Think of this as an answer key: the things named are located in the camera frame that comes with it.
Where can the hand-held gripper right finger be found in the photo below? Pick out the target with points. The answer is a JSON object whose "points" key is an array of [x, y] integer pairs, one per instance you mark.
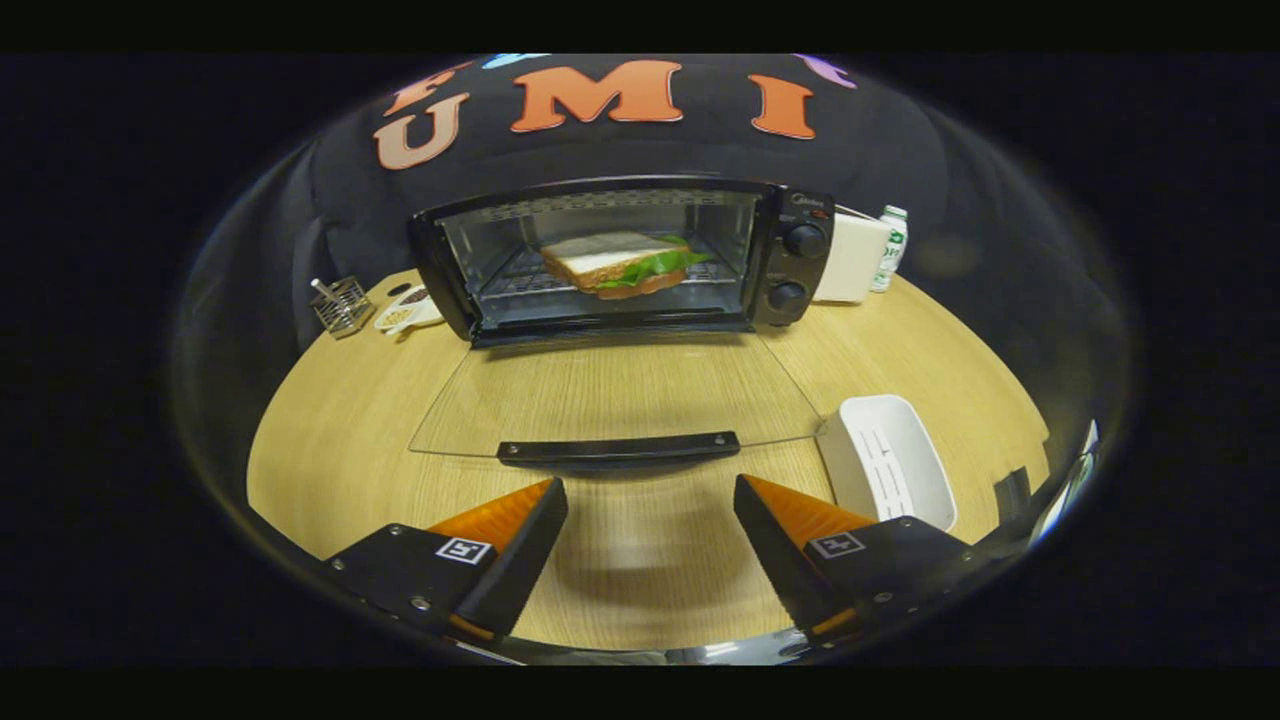
{"points": [[785, 560]]}

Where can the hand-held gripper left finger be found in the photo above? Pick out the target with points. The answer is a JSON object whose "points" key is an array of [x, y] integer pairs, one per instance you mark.
{"points": [[515, 560]]}

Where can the black toaster oven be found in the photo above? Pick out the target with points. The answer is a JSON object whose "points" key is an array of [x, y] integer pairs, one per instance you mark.
{"points": [[800, 270]]}

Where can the lettuce sandwich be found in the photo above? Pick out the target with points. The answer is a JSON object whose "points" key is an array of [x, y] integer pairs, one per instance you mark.
{"points": [[610, 265]]}

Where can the white pop-up toaster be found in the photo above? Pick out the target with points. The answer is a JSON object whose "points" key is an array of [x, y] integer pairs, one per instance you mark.
{"points": [[850, 260]]}

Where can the white rectangular tray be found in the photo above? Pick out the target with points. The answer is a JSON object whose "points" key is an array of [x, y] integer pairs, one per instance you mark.
{"points": [[885, 460]]}

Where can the small white snack dish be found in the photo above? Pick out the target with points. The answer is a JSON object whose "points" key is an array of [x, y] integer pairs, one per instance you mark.
{"points": [[405, 315]]}

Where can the white bottle green label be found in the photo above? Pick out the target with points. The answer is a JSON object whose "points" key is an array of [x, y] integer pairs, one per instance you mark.
{"points": [[890, 250]]}

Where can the black table edge bracket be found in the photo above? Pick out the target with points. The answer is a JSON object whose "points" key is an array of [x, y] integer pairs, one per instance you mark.
{"points": [[1012, 493]]}

